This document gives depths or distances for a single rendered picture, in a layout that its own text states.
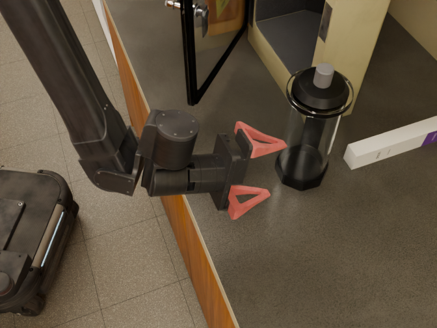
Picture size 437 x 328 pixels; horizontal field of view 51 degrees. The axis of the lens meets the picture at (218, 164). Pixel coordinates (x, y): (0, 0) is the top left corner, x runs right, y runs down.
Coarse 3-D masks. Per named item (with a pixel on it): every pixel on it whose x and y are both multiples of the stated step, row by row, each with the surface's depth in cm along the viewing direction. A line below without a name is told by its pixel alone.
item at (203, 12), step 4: (204, 4) 80; (196, 8) 80; (200, 8) 80; (204, 8) 79; (196, 12) 80; (200, 12) 80; (204, 12) 80; (208, 12) 81; (196, 16) 81; (204, 16) 80; (204, 20) 81; (204, 24) 82; (204, 28) 82; (204, 32) 83
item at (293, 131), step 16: (288, 80) 75; (352, 96) 73; (288, 112) 78; (320, 112) 71; (336, 112) 71; (288, 128) 80; (304, 128) 76; (320, 128) 75; (336, 128) 77; (288, 144) 82; (304, 144) 79; (320, 144) 78; (288, 160) 85; (304, 160) 82; (320, 160) 83; (304, 176) 86
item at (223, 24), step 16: (192, 0) 78; (208, 0) 84; (224, 0) 92; (240, 0) 100; (208, 16) 87; (224, 16) 95; (240, 16) 104; (208, 32) 89; (224, 32) 98; (208, 48) 92; (224, 48) 102; (208, 64) 95
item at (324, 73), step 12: (312, 72) 74; (324, 72) 70; (336, 72) 74; (300, 84) 73; (312, 84) 73; (324, 84) 71; (336, 84) 73; (300, 96) 72; (312, 96) 71; (324, 96) 71; (336, 96) 71; (348, 96) 73; (324, 108) 71
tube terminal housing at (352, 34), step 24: (336, 0) 74; (360, 0) 76; (384, 0) 78; (336, 24) 78; (360, 24) 80; (264, 48) 108; (336, 48) 83; (360, 48) 85; (288, 72) 99; (360, 72) 91
